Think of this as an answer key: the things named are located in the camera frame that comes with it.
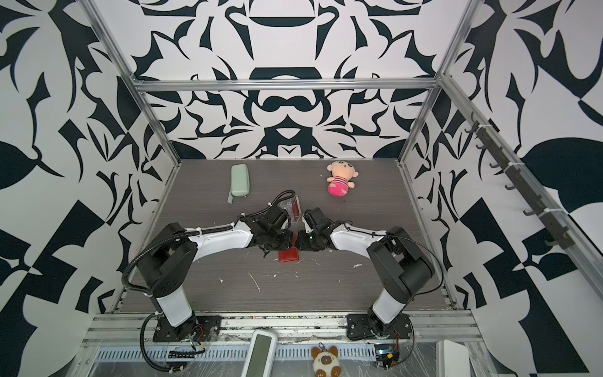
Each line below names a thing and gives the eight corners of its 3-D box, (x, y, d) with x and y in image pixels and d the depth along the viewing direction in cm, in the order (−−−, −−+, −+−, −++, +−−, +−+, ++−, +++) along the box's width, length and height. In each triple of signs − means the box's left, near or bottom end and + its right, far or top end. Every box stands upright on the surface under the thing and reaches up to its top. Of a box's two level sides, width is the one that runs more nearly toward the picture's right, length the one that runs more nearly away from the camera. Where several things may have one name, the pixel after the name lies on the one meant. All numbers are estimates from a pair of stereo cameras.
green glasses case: (229, 203, 105) (228, 199, 103) (232, 169, 119) (231, 164, 116) (249, 201, 106) (248, 197, 103) (250, 167, 119) (249, 162, 117)
